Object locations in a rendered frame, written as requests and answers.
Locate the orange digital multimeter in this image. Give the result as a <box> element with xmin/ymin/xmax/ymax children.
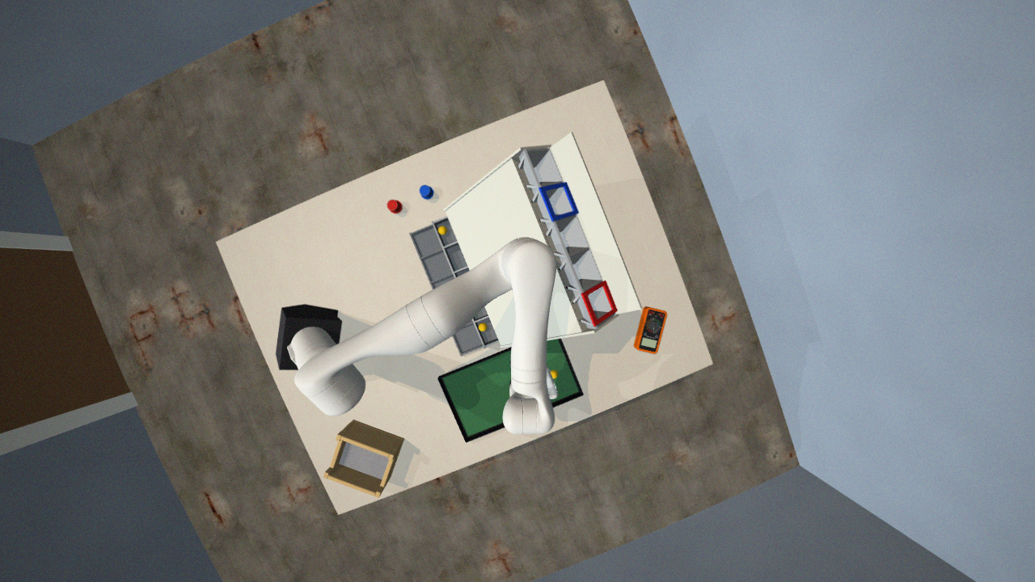
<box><xmin>634</xmin><ymin>305</ymin><xmax>667</xmax><ymax>354</ymax></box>

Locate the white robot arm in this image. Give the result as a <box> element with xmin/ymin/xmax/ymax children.
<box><xmin>287</xmin><ymin>237</ymin><xmax>558</xmax><ymax>434</ymax></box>

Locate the dark red rectangular frame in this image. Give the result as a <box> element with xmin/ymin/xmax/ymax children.
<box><xmin>581</xmin><ymin>280</ymin><xmax>618</xmax><ymax>327</ymax></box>

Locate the open wooden crate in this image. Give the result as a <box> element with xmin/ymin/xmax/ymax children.
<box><xmin>332</xmin><ymin>420</ymin><xmax>404</xmax><ymax>496</ymax></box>

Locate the dark blue rectangular frame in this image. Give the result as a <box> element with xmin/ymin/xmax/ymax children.
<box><xmin>539</xmin><ymin>182</ymin><xmax>579</xmax><ymax>221</ymax></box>

